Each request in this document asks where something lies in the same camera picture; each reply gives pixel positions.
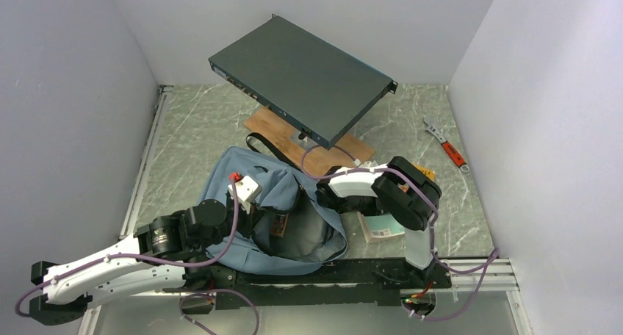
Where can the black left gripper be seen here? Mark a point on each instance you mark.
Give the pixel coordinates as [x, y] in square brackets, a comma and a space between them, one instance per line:
[250, 219]

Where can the blue student backpack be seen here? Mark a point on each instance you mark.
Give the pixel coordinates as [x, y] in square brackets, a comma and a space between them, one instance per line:
[314, 234]

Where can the yellow treehouse book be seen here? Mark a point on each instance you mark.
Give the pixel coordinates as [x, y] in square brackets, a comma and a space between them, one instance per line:
[426, 171]

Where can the orange cartoon book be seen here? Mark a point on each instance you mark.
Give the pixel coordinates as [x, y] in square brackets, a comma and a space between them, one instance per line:
[279, 226]

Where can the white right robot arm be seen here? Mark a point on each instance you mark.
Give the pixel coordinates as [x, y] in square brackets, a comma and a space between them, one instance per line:
[397, 189]

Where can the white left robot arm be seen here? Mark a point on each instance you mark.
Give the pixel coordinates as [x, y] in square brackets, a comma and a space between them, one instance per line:
[168, 253]

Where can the brown wooden board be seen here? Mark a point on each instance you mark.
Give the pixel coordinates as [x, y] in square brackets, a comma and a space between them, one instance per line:
[276, 130]

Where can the teal paperback book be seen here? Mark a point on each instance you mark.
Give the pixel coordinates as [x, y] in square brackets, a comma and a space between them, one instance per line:
[379, 227]

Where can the dark teal rack server unit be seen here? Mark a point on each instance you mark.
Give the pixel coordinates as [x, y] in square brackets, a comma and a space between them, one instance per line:
[317, 88]

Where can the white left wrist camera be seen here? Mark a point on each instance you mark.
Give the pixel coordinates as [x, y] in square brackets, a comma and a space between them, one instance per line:
[245, 189]

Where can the metal stand bracket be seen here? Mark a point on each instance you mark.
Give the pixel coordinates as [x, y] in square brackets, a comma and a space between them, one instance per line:
[302, 140]

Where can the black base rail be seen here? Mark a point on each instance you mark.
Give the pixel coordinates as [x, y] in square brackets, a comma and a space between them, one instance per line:
[382, 282]

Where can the aluminium frame rail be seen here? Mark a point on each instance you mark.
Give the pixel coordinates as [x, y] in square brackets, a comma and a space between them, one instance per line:
[159, 113]

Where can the red handled adjustable wrench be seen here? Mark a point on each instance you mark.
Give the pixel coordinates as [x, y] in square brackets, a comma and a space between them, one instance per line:
[449, 149]

